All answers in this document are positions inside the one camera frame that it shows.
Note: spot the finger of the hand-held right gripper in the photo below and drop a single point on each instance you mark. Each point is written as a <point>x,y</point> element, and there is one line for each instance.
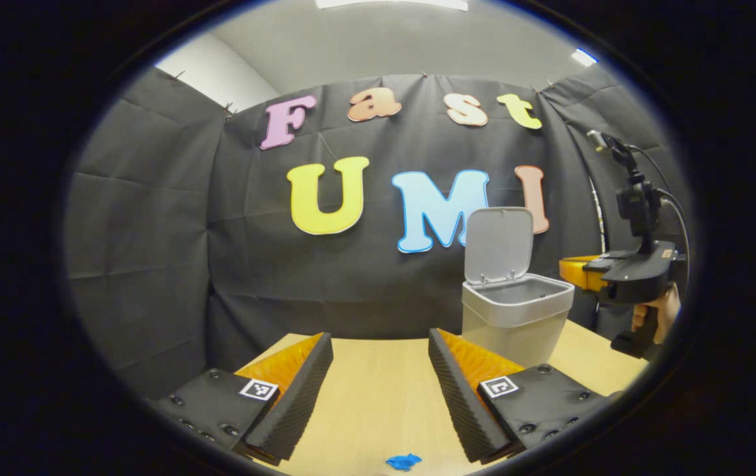
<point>576,272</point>

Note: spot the long ceiling light panel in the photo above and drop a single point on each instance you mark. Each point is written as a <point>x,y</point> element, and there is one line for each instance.
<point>391,3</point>

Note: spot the white desktop garbage bin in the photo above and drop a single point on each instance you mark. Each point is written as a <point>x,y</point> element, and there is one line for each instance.
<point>516,317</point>

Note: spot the blue paper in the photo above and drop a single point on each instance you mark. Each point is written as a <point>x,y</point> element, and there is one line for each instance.
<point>404,461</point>

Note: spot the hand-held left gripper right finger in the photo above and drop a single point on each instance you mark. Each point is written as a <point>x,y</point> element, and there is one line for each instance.
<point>460,403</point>

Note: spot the small ceiling light panel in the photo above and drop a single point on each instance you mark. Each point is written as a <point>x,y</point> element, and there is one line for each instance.
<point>585,57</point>

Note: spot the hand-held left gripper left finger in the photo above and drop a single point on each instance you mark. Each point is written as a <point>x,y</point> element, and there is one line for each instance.
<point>298,403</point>

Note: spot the wooden desktop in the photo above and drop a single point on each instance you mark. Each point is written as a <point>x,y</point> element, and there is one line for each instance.
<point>378,396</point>

